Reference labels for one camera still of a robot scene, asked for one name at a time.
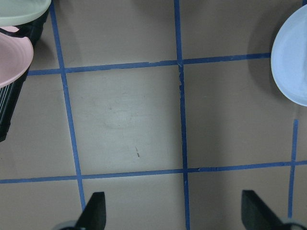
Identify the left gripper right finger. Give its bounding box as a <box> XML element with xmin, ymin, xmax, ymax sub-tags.
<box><xmin>241</xmin><ymin>190</ymin><xmax>307</xmax><ymax>230</ymax></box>

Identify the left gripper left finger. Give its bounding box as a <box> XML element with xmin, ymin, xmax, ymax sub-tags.
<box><xmin>58</xmin><ymin>192</ymin><xmax>106</xmax><ymax>230</ymax></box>

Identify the blue plate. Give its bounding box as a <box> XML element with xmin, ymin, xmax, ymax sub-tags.
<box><xmin>271</xmin><ymin>5</ymin><xmax>307</xmax><ymax>106</ymax></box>

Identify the pink plate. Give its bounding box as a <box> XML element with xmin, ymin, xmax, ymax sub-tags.
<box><xmin>0</xmin><ymin>33</ymin><xmax>34</xmax><ymax>88</ymax></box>

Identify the cream plate in rack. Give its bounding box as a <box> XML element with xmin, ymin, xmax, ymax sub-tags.
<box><xmin>0</xmin><ymin>0</ymin><xmax>51</xmax><ymax>26</ymax></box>

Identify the black dish rack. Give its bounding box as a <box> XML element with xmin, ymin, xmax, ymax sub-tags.
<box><xmin>0</xmin><ymin>10</ymin><xmax>49</xmax><ymax>142</ymax></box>

